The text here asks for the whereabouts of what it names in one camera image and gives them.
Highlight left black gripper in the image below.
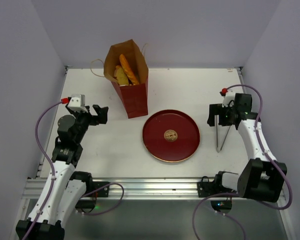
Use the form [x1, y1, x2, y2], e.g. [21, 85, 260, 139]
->
[69, 104, 108, 144]

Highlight metal tongs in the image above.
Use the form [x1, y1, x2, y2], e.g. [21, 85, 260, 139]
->
[214, 115, 231, 153]

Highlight red paper bag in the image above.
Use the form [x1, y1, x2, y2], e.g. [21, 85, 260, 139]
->
[102, 39, 149, 119]

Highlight sliced bread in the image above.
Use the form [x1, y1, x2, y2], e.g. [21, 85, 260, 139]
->
[114, 65, 129, 86]

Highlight long twisted bread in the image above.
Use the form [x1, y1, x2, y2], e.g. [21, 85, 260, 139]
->
[119, 54, 140, 85]

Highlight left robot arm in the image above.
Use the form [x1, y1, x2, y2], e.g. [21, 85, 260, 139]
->
[15, 104, 109, 240]

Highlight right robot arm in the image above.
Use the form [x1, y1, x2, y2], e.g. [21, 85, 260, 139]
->
[207, 89, 287, 203]

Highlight red round plate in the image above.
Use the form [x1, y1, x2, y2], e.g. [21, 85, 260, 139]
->
[142, 109, 201, 163]

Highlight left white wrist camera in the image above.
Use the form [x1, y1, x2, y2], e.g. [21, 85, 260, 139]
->
[61, 94, 88, 113]

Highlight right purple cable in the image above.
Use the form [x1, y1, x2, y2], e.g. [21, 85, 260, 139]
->
[192, 84, 293, 240]

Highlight purple cable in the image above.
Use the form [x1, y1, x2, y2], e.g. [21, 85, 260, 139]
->
[20, 99, 66, 240]
[192, 84, 293, 240]

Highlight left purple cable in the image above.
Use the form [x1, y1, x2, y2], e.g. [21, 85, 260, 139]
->
[20, 99, 66, 240]

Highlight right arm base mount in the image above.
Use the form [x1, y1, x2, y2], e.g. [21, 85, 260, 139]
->
[196, 172, 237, 214]

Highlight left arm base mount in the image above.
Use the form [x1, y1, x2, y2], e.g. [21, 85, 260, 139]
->
[75, 181, 109, 213]

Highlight aluminium rail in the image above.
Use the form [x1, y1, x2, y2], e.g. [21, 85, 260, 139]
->
[22, 177, 286, 201]

